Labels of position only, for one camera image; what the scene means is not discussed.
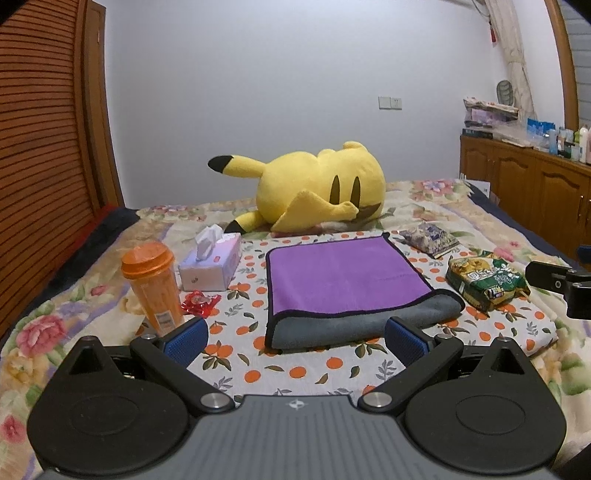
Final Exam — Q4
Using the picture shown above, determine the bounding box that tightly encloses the yellow Pikachu plush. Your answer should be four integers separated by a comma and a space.
207, 141, 386, 234

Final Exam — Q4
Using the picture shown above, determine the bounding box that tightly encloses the purple and grey towel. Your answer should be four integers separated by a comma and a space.
264, 235, 465, 351

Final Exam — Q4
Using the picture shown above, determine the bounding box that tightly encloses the purple snack packet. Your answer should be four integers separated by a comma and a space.
400, 222, 460, 259

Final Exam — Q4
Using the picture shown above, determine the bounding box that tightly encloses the wooden cabinet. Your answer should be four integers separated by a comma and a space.
460, 135, 590, 260

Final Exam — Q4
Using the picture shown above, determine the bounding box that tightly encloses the white bottle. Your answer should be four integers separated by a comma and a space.
578, 125, 590, 164

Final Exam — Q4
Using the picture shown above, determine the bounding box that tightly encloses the small round fan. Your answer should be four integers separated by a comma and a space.
496, 79, 515, 106

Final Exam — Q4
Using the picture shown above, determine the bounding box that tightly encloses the orange lidded cup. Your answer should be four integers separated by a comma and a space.
121, 241, 183, 335

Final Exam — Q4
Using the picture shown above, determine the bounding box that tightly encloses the beige patterned curtain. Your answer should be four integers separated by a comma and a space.
485, 0, 537, 124

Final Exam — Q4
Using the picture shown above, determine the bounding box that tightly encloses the red candy wrapper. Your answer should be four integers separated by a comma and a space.
181, 290, 221, 318

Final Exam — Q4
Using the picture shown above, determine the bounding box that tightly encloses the pink tissue box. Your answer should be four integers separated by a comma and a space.
178, 225, 242, 292

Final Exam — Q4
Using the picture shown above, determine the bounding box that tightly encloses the blue product box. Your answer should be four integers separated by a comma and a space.
526, 118, 556, 150

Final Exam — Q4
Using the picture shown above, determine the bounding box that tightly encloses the wall switch plate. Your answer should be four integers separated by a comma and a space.
378, 96, 403, 110

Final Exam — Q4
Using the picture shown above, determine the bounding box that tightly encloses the stack of papers and boxes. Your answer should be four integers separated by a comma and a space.
463, 97, 519, 139

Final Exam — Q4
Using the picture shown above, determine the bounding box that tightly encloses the orange print white cloth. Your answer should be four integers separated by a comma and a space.
188, 233, 557, 398

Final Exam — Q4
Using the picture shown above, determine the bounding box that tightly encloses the floral bed blanket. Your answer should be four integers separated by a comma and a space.
1, 180, 590, 479

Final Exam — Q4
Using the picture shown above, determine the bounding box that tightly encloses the green yellow snack bag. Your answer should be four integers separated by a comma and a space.
446, 251, 531, 312

